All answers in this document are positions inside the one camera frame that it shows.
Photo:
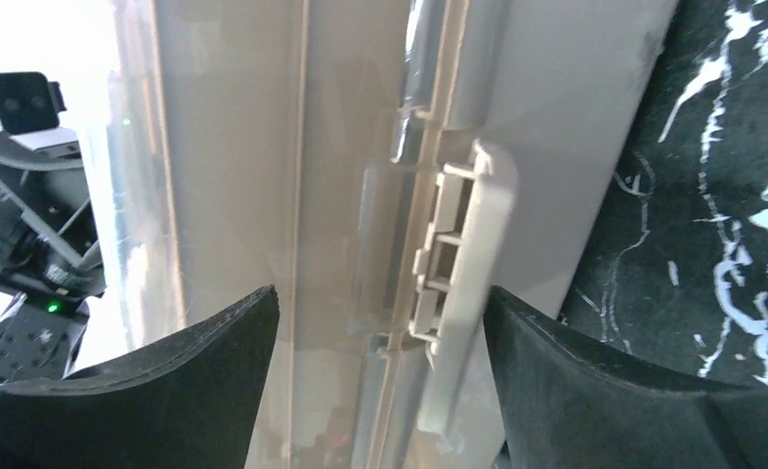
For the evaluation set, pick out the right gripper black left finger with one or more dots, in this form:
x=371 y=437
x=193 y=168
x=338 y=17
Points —
x=188 y=400

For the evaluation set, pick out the translucent brown beige tool box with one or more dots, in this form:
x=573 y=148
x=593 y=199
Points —
x=233 y=144

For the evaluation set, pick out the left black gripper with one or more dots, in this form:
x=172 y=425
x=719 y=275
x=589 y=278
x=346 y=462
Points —
x=50 y=260

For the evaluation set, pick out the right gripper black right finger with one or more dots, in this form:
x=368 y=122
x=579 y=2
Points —
x=570 y=401

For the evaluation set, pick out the black marbled table mat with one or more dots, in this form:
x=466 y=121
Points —
x=675 y=271

